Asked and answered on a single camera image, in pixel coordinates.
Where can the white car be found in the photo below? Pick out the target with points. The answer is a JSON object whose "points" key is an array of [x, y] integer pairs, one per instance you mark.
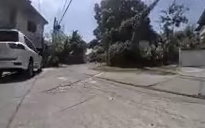
{"points": [[13, 53]]}

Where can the utility pole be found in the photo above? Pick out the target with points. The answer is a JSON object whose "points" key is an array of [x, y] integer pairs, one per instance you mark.
{"points": [[55, 28]]}

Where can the large trees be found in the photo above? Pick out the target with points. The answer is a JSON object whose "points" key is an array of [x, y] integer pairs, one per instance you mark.
{"points": [[123, 33]]}

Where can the white wall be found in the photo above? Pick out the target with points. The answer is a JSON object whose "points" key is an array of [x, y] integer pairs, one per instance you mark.
{"points": [[196, 57]]}

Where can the grey building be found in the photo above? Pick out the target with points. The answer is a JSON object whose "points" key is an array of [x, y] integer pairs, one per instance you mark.
{"points": [[20, 16]]}

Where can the raised concrete pavement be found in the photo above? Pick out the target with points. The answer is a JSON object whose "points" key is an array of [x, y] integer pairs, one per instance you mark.
{"points": [[156, 81]]}

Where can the green bushes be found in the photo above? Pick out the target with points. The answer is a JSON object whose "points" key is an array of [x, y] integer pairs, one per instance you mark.
{"points": [[65, 50]]}

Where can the grey concrete road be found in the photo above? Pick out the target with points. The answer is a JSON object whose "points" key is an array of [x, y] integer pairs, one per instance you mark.
{"points": [[90, 106]]}

